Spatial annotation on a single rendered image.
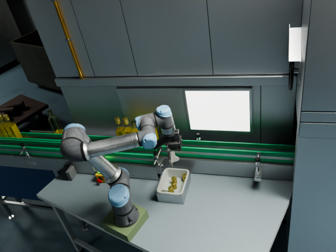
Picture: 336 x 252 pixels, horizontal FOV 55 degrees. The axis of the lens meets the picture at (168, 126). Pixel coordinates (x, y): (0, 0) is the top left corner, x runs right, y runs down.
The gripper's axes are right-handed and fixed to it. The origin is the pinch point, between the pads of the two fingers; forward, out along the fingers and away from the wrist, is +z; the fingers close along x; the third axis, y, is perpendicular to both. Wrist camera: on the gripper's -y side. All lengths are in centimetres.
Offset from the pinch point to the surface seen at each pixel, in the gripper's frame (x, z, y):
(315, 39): -1, -62, 73
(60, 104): 253, 101, -228
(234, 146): 29.1, 19.4, 33.9
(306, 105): -2, -29, 71
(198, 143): 32.1, 16.9, 10.6
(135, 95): 47, -18, -28
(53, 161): 29, 20, -100
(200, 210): -8.3, 36.0, 10.7
